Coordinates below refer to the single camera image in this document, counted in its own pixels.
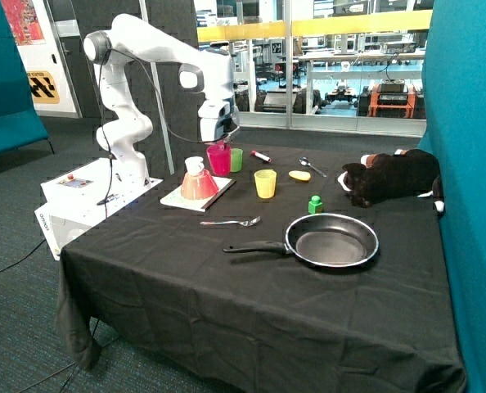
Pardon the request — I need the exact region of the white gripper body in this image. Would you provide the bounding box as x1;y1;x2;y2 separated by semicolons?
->
198;98;240;142

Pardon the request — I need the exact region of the pink plastic cup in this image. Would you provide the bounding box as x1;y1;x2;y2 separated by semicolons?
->
206;144;231;176

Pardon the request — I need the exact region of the green plastic cup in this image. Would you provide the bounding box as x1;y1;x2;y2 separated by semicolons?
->
231;148;243;173

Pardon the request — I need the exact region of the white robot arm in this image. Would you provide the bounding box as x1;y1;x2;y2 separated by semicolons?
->
83;14;240;190

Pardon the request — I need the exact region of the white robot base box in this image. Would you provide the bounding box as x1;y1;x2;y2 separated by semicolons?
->
35;158;162;260

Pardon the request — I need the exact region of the red marker pen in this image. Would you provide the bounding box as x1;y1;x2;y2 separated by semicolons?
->
251;151;271;163

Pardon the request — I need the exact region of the white small cup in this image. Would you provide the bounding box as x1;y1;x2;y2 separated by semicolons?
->
185;156;205;176

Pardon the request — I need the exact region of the red inverted bowl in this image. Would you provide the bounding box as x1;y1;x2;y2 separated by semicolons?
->
180;169;218;201

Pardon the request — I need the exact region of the yellow plastic cup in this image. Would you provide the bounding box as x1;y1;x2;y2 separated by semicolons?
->
254;169;277;199

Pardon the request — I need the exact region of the white rectangular board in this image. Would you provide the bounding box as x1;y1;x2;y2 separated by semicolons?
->
160;176;236;212

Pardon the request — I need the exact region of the metal spoon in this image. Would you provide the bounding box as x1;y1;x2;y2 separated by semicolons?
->
299;157;327;178

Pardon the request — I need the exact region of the yellow potato toy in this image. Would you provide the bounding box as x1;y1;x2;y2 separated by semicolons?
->
288;170;311;182

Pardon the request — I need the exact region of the metal fork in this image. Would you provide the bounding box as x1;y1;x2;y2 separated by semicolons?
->
200;216;261;227

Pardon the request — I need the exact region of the green toy block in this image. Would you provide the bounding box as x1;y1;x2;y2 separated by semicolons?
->
308;195;323;215

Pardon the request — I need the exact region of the black tablecloth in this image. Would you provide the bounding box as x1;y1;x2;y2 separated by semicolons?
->
56;147;467;392

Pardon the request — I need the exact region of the black frying pan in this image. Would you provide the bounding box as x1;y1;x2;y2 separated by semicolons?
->
223;213;380;268

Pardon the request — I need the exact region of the brown plush dog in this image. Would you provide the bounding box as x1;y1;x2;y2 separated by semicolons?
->
338;149;445;215

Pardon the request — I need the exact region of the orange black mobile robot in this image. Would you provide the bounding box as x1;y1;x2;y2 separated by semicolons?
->
356;79;425;120

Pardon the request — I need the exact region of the teal sofa left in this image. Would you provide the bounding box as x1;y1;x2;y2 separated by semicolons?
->
0;3;49;153

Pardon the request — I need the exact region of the teal partition right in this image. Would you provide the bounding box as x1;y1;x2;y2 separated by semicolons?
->
421;1;486;392

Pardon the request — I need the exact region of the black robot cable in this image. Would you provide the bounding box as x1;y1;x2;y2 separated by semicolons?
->
97;47;223;208

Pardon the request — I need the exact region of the red wall poster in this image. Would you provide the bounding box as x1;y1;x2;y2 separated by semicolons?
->
0;0;46;46

